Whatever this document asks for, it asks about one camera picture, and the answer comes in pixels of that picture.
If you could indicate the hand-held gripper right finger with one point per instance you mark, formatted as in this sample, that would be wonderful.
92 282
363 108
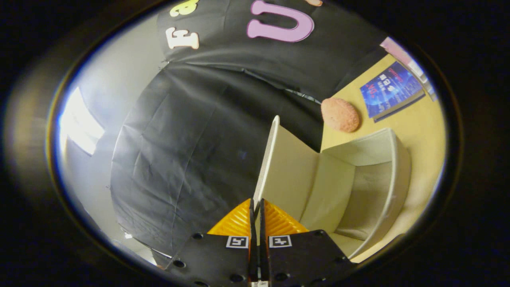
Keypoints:
303 255

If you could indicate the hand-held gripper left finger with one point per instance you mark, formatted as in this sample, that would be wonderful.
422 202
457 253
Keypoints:
215 259

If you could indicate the beige fabric storage box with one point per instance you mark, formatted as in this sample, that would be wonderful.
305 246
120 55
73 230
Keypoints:
338 187

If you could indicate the black backdrop cloth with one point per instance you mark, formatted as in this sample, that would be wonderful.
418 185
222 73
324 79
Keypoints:
179 139

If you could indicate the pink textured ball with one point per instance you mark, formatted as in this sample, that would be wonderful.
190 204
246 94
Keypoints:
340 115

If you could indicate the blue cover book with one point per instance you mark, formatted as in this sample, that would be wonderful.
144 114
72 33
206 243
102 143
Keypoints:
390 89

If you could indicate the white cover book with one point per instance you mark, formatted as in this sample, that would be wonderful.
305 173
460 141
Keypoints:
431 89

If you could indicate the pink cover book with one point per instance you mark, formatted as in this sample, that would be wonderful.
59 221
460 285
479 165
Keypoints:
398 54

